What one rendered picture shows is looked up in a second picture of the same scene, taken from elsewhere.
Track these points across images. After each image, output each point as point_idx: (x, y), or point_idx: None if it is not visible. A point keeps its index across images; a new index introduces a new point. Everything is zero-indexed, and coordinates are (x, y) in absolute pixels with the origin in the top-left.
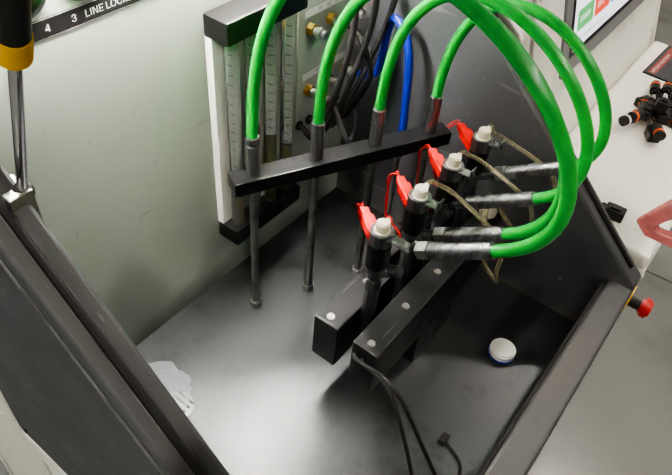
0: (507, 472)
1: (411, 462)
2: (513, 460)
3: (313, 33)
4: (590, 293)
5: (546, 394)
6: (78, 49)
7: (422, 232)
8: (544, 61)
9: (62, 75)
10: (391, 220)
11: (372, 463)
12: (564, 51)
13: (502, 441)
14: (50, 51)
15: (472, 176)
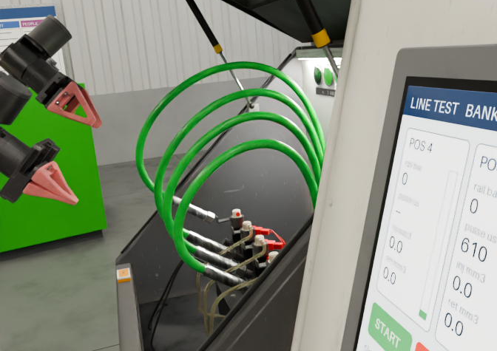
0: (126, 309)
1: (166, 287)
2: (127, 312)
3: None
4: None
5: (133, 338)
6: (328, 106)
7: (240, 254)
8: (325, 291)
9: (325, 113)
10: (236, 213)
11: (198, 335)
12: (347, 326)
13: (137, 314)
14: (323, 101)
15: (242, 247)
